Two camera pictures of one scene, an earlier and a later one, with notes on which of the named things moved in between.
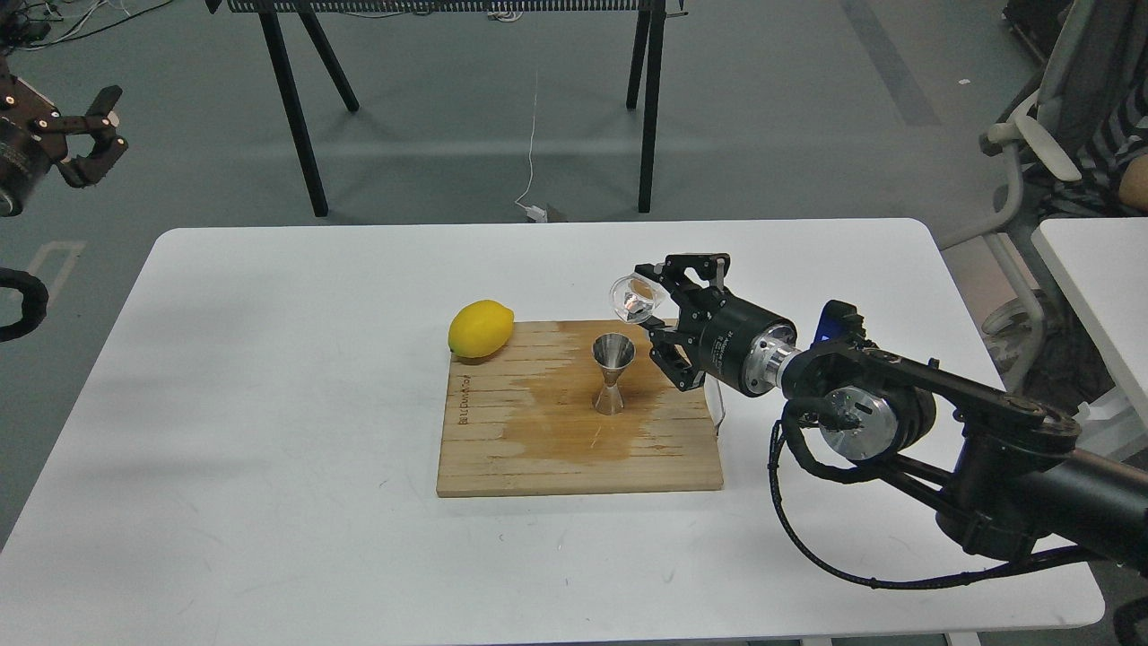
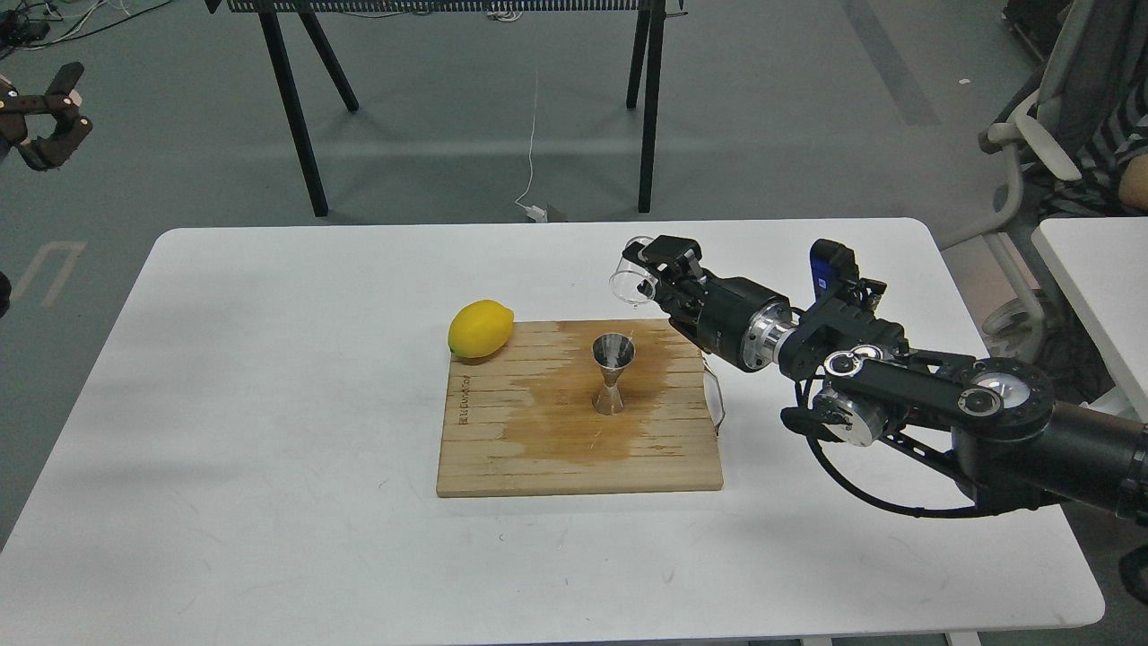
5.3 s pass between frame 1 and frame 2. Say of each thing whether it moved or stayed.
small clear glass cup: moved
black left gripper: moved
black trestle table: stayed
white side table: stayed
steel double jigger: stayed
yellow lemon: stayed
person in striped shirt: stayed
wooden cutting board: stayed
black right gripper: moved
